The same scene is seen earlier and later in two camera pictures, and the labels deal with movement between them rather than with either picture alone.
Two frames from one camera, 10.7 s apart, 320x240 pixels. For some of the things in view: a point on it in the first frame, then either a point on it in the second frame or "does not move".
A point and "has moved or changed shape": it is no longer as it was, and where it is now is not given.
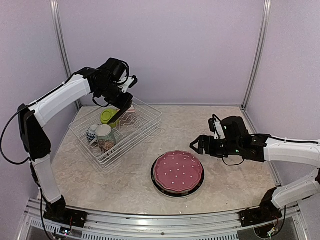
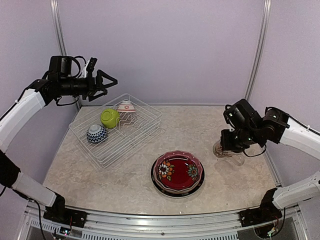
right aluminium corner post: x=258 y=52 does not move
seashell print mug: x=106 y=140 has moved or changed shape
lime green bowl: x=107 y=114 does not move
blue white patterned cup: x=91 y=134 does not move
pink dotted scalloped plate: x=178 y=171 does not move
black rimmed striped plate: x=168 y=192 does not move
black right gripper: x=208 y=149 to x=226 y=143
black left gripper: x=124 y=103 to x=92 y=88
